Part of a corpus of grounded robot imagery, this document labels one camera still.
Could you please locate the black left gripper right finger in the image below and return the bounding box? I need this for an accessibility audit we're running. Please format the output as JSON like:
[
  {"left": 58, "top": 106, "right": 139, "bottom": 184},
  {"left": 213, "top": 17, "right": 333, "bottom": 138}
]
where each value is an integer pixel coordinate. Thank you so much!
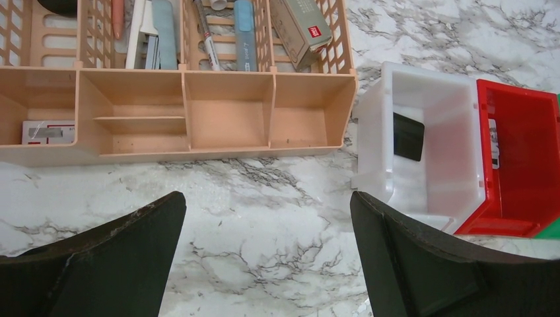
[{"left": 350, "top": 191, "right": 559, "bottom": 316}]

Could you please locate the black white marker pen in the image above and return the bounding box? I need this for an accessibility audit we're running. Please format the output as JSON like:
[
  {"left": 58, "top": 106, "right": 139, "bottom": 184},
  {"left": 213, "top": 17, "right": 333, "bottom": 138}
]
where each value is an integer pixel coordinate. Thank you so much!
[{"left": 193, "top": 0, "right": 221, "bottom": 71}]

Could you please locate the grey staples box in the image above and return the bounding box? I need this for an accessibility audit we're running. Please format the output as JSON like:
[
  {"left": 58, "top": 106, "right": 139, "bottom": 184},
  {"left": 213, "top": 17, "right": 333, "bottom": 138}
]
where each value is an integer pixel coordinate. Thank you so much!
[{"left": 269, "top": 0, "right": 333, "bottom": 71}]

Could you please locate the red black stamp left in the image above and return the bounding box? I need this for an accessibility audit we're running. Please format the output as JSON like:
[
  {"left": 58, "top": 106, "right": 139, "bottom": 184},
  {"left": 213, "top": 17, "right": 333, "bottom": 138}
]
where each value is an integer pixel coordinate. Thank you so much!
[{"left": 38, "top": 0, "right": 78, "bottom": 18}]

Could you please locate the light blue stapler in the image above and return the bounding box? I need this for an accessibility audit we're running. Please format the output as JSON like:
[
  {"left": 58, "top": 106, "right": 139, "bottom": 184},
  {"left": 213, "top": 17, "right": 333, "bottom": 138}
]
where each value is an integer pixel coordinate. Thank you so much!
[{"left": 125, "top": 0, "right": 178, "bottom": 70}]

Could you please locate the green plastic bin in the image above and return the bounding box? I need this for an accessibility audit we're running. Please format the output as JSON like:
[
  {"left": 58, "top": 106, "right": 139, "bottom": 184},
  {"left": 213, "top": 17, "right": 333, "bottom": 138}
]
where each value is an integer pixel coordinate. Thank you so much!
[{"left": 530, "top": 92, "right": 559, "bottom": 239}]

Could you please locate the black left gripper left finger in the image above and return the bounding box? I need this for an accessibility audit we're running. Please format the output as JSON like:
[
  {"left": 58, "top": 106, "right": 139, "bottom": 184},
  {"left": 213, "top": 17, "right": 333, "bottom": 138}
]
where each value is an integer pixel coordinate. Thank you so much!
[{"left": 1, "top": 192, "right": 186, "bottom": 316}]

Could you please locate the small staple box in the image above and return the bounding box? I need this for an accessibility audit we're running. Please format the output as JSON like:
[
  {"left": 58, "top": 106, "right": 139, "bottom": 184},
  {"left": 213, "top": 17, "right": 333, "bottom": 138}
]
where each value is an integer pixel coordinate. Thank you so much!
[{"left": 22, "top": 120, "right": 75, "bottom": 145}]

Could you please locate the peach plastic desk organizer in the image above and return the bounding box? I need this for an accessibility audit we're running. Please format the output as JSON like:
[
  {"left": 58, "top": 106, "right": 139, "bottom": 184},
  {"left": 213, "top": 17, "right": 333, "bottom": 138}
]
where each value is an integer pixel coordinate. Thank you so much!
[{"left": 1, "top": 1, "right": 359, "bottom": 167}]

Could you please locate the white plastic bin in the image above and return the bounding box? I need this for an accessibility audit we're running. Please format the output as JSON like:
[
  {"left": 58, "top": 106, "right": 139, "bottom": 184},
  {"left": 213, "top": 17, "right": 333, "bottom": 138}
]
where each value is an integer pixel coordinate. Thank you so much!
[{"left": 351, "top": 61, "right": 486, "bottom": 234}]

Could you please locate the orange pen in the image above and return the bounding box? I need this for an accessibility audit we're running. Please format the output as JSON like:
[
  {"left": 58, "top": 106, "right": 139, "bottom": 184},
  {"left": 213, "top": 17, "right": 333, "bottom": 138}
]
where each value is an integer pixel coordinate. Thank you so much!
[{"left": 112, "top": 0, "right": 125, "bottom": 40}]

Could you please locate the red plastic bin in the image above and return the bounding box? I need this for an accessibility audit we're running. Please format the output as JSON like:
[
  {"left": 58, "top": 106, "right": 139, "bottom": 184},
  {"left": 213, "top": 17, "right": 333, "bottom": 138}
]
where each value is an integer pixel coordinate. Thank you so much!
[{"left": 456, "top": 79, "right": 549, "bottom": 238}]

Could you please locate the blue highlighter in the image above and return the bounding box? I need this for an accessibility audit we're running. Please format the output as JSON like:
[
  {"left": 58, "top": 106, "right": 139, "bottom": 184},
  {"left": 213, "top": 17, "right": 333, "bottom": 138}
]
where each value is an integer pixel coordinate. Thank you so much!
[{"left": 233, "top": 0, "right": 258, "bottom": 72}]

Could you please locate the black card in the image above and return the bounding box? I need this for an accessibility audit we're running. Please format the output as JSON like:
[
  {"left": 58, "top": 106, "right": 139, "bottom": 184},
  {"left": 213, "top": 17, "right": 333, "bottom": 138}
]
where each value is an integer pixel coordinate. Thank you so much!
[{"left": 393, "top": 113, "right": 425, "bottom": 162}]

